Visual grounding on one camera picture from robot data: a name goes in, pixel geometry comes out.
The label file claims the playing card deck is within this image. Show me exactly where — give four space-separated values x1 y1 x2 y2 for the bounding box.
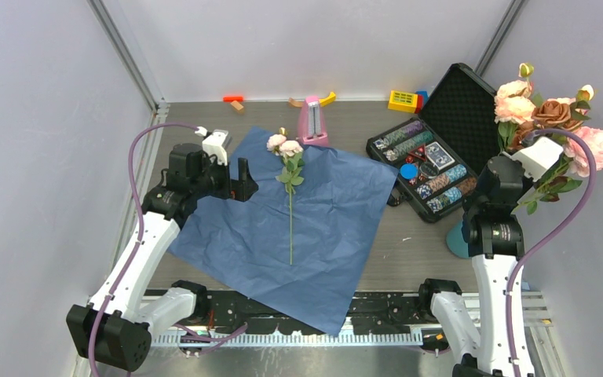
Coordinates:
425 141 455 170

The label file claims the blue toy block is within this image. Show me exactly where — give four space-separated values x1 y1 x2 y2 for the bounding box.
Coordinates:
415 90 429 106

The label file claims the dark blue wrapping paper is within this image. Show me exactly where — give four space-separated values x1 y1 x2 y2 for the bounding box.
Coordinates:
169 126 397 335

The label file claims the blue round chip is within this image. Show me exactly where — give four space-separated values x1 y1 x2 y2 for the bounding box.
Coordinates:
400 163 418 181

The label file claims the pale pink double rose stem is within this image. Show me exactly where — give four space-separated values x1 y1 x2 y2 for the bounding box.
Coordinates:
266 127 305 265

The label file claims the yellow toy block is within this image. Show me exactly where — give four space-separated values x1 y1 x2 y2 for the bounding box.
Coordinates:
387 90 423 114

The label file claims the large pink peony stem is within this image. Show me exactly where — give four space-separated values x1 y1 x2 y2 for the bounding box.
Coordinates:
512 124 603 214

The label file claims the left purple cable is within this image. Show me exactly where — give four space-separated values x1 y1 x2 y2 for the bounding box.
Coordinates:
86 123 248 377

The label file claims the pink metronome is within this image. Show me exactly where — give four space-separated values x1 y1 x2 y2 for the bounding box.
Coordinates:
297 96 330 147

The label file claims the teal cylindrical vase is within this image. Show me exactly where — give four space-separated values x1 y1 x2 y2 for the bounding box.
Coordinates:
445 221 470 259

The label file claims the small wooden block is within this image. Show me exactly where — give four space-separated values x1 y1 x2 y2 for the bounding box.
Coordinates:
230 101 245 114

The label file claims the yellow curved block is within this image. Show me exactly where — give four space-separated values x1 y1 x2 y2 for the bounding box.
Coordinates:
319 91 337 107

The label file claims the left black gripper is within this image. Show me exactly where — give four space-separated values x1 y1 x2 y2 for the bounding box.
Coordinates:
191 152 257 202

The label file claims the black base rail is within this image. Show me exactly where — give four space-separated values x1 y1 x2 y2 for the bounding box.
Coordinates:
181 291 438 335

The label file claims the brown rose stem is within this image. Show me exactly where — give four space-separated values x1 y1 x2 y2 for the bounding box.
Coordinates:
507 97 583 151

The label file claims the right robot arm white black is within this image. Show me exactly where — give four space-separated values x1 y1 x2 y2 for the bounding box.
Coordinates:
416 137 562 376

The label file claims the black poker chip case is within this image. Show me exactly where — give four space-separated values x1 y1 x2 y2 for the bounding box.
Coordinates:
365 63 499 223

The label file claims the wooden curved block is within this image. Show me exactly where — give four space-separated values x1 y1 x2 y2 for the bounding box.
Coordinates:
287 97 305 108

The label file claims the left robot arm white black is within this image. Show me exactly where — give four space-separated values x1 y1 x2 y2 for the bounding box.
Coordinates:
66 126 258 376

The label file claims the orange red block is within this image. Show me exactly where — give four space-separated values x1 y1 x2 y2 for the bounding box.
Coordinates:
222 95 244 103

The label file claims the pink rose stem with bud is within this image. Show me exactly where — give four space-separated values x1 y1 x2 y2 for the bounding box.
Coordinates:
494 63 536 151

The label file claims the peach rose bud stem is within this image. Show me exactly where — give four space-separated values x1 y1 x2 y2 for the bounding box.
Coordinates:
556 84 595 117

